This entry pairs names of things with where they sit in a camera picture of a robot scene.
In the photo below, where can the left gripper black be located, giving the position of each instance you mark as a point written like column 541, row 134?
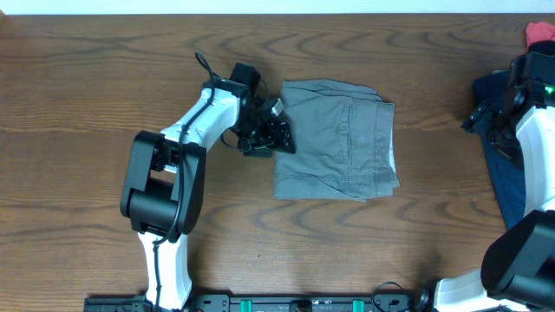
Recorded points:
column 275, row 141

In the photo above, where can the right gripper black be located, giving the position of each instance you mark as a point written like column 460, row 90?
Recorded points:
column 514, row 152

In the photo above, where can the grey shorts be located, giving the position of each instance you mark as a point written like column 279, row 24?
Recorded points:
column 343, row 135

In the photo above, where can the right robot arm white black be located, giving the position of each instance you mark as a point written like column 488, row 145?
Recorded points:
column 517, row 271

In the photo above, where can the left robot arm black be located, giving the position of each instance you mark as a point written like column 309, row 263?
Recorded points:
column 164, row 187

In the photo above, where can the dark blue garment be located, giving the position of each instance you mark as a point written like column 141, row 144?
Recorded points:
column 507, row 179

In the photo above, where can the red cloth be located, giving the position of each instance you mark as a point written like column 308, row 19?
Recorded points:
column 539, row 32

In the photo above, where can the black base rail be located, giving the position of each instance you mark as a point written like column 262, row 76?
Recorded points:
column 388, row 300

